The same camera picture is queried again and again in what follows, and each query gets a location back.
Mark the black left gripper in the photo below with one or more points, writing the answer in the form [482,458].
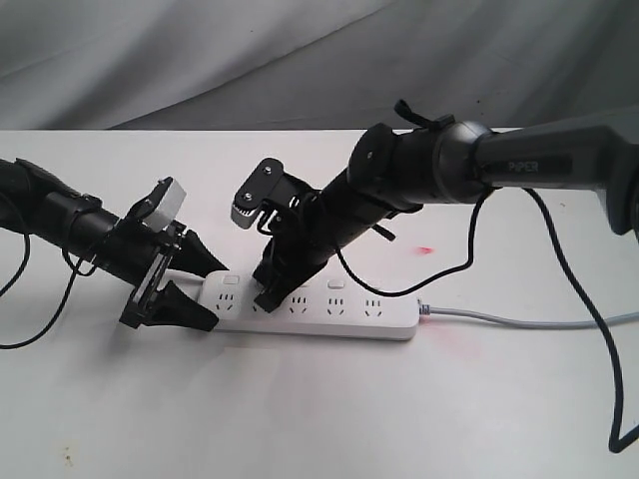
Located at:
[134,253]

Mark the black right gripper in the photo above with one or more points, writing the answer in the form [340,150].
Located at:
[301,243]

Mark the white five-outlet power strip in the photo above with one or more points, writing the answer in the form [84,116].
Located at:
[327,305]

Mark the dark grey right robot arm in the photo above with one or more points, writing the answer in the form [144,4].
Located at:
[443,161]

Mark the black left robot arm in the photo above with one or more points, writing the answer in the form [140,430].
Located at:
[35,202]

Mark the grey backdrop cloth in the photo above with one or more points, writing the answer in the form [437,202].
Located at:
[266,65]

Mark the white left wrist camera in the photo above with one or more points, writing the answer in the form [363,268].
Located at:
[163,204]

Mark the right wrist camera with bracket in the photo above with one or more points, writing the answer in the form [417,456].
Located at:
[267,189]

